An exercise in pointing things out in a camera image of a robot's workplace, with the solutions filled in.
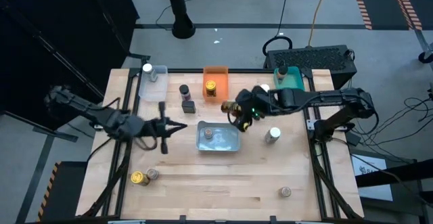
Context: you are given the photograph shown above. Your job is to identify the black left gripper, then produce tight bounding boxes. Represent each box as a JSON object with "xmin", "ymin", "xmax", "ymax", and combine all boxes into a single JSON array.
[{"xmin": 137, "ymin": 101, "xmax": 188, "ymax": 154}]

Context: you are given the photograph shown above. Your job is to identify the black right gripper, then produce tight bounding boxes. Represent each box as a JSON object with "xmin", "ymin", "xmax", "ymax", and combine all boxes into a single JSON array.
[{"xmin": 235, "ymin": 87, "xmax": 277, "ymax": 133}]

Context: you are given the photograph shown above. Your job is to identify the brown spice bottle yellow lid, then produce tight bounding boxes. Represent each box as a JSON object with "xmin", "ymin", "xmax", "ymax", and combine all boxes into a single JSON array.
[
  {"xmin": 221, "ymin": 101, "xmax": 243, "ymax": 116},
  {"xmin": 204, "ymin": 80, "xmax": 217, "ymax": 98},
  {"xmin": 130, "ymin": 171, "xmax": 151, "ymax": 187}
]

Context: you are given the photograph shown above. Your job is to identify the dark green spice tin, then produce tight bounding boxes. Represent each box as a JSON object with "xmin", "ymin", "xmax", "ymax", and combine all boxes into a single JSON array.
[{"xmin": 181, "ymin": 100, "xmax": 197, "ymax": 114}]

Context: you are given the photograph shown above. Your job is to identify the purple-label spice bottle black lid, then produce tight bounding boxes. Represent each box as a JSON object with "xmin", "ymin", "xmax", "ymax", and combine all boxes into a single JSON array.
[{"xmin": 179, "ymin": 84, "xmax": 192, "ymax": 102}]

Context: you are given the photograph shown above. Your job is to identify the bagel seasoning jar white lid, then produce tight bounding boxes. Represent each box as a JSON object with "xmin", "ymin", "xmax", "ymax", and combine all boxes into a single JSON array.
[
  {"xmin": 264, "ymin": 127, "xmax": 282, "ymax": 145},
  {"xmin": 141, "ymin": 63, "xmax": 159, "ymax": 83}
]

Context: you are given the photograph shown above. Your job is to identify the small silver-lid jar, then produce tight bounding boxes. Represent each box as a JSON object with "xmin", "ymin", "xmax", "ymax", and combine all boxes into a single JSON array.
[{"xmin": 145, "ymin": 168, "xmax": 160, "ymax": 181}]

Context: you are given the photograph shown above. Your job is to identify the orange spice bottle black lid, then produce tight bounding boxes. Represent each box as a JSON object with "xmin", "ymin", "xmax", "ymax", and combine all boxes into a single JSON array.
[{"xmin": 275, "ymin": 64, "xmax": 290, "ymax": 82}]

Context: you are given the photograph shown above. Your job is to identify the orange plastic bin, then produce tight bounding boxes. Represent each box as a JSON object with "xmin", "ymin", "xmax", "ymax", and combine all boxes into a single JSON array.
[{"xmin": 202, "ymin": 66, "xmax": 230, "ymax": 104}]

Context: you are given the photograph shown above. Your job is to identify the pale grey plastic bin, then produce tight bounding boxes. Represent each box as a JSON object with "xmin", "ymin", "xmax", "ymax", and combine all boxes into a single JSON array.
[{"xmin": 196, "ymin": 120, "xmax": 242, "ymax": 153}]

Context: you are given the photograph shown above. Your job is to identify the clear plastic bin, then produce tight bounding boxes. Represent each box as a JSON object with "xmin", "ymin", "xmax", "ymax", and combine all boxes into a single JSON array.
[{"xmin": 138, "ymin": 64, "xmax": 169, "ymax": 102}]

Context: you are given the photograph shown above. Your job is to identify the teal plastic bin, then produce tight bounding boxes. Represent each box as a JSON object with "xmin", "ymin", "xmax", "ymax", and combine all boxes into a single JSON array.
[{"xmin": 273, "ymin": 66, "xmax": 305, "ymax": 91}]

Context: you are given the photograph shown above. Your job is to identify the black perforated equipment case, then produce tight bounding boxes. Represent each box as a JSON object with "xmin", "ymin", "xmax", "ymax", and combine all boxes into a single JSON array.
[{"xmin": 263, "ymin": 44, "xmax": 358, "ymax": 90}]

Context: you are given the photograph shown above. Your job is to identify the black power adapter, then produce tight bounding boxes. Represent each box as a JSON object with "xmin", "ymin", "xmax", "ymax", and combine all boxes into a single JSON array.
[{"xmin": 344, "ymin": 131, "xmax": 362, "ymax": 147}]

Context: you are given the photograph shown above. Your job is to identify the black ribbed pole stand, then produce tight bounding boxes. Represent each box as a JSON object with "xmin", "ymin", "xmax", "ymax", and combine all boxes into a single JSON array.
[{"xmin": 164, "ymin": 0, "xmax": 197, "ymax": 40}]

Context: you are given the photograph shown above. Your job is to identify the black plate with hazard stripes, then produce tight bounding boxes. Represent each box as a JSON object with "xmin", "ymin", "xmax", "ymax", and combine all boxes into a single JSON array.
[{"xmin": 36, "ymin": 160, "xmax": 89, "ymax": 222}]

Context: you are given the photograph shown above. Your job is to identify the white printed paper sign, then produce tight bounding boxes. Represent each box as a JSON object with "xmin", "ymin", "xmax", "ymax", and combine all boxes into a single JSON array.
[{"xmin": 351, "ymin": 154, "xmax": 394, "ymax": 202}]

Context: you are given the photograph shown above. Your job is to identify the black metal beam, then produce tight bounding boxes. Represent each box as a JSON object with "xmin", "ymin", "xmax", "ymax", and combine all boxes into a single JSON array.
[{"xmin": 355, "ymin": 158, "xmax": 433, "ymax": 188}]

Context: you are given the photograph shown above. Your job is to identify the black floor mat orange stripes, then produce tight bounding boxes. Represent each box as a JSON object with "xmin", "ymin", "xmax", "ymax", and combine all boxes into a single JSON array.
[{"xmin": 350, "ymin": 0, "xmax": 433, "ymax": 31}]

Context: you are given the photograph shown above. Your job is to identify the black caster wheel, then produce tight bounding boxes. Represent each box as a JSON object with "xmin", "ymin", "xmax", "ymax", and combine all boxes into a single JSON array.
[{"xmin": 418, "ymin": 49, "xmax": 433, "ymax": 64}]

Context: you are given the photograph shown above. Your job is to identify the black hanging cable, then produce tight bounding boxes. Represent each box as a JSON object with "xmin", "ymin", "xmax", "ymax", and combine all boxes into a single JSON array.
[{"xmin": 262, "ymin": 0, "xmax": 294, "ymax": 58}]

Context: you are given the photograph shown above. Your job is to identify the yellow hanging cable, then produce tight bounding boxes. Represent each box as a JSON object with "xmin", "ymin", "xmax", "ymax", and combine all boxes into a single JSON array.
[{"xmin": 306, "ymin": 0, "xmax": 331, "ymax": 47}]

